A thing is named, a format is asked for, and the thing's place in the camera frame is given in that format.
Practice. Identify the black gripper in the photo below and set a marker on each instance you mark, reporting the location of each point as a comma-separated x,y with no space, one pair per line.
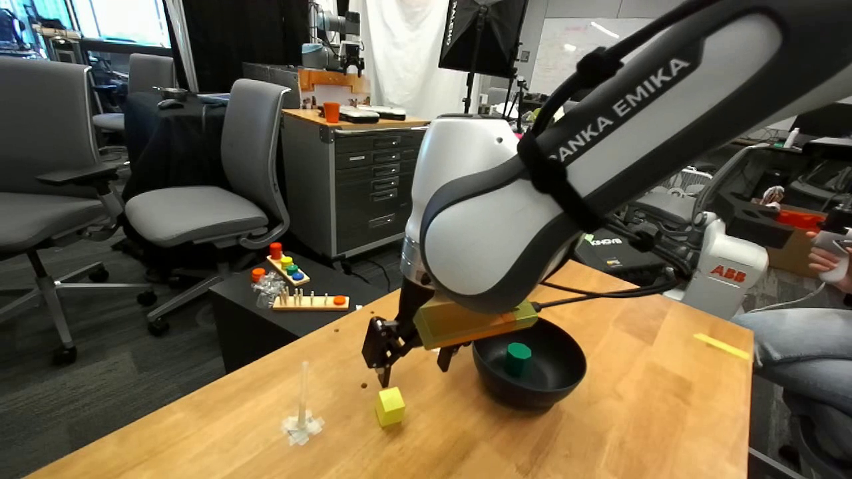
392,339

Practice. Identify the yellow cube block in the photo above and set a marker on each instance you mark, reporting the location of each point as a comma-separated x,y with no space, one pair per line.
389,408

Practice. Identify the green cylinder block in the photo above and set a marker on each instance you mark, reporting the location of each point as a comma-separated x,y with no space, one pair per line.
518,358

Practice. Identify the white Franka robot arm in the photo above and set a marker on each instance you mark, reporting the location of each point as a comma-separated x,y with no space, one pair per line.
493,210

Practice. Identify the white ABB robot base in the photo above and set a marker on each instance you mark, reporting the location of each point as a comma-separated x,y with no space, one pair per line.
729,269

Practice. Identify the black bowl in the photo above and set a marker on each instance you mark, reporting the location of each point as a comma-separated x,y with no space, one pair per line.
556,371

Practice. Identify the wooden peg board toy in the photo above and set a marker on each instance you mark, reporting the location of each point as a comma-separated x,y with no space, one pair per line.
309,300

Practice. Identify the black low side table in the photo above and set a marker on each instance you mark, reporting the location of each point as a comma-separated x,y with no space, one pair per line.
249,327

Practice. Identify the colourful wooden stacking toy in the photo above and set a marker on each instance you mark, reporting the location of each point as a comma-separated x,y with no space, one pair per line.
285,263

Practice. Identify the grey metal drawer cabinet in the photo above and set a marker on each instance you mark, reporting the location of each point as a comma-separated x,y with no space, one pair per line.
348,185

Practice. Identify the grey office chair near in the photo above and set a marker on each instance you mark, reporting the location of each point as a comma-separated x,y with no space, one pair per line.
244,214

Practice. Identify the grey office chair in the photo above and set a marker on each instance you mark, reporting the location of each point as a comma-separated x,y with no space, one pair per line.
244,214
54,185

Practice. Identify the orange cup on cabinet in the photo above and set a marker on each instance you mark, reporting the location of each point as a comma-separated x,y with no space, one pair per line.
331,112

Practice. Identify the yellow tape strip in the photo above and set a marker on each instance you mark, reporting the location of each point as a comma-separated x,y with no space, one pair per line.
722,347

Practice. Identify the black softbox studio light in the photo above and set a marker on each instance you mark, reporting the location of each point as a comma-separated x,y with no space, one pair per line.
484,36

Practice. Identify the grey office chair far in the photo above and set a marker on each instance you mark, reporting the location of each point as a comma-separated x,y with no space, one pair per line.
54,185

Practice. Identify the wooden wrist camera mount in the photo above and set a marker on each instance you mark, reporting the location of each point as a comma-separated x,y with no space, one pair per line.
442,322

